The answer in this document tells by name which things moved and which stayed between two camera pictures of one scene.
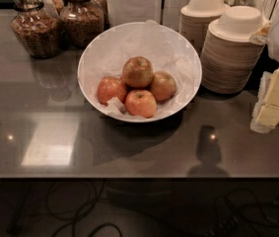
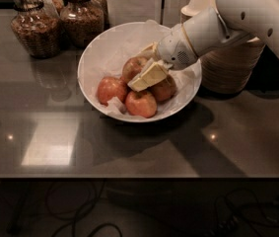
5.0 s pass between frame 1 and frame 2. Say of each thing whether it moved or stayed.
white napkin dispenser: stayed
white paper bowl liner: stayed
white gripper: moved
